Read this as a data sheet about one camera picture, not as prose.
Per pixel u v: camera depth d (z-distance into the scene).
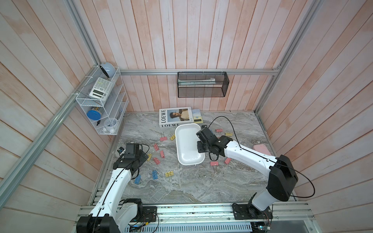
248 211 0.65
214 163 0.91
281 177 0.43
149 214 0.73
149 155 0.94
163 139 1.04
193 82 0.89
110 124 0.90
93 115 0.76
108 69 0.82
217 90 1.06
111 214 0.40
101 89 0.76
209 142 0.63
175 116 1.12
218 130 1.07
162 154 0.95
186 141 0.86
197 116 1.17
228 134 1.04
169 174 0.85
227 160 0.57
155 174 0.86
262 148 0.97
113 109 0.82
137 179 0.84
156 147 0.98
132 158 0.62
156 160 0.91
